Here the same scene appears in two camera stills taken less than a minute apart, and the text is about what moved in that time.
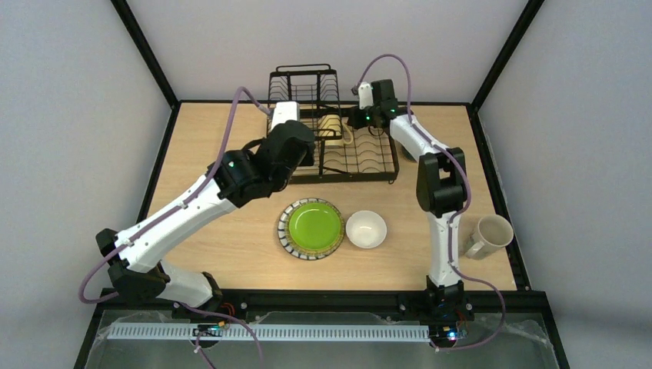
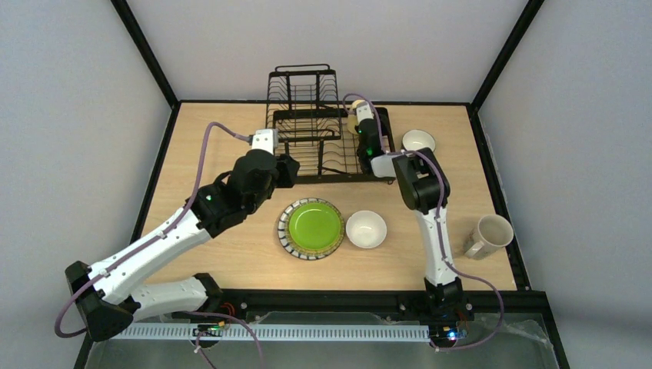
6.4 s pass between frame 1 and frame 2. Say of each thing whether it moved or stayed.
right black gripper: moved
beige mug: stayed
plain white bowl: stayed
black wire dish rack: stayed
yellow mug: moved
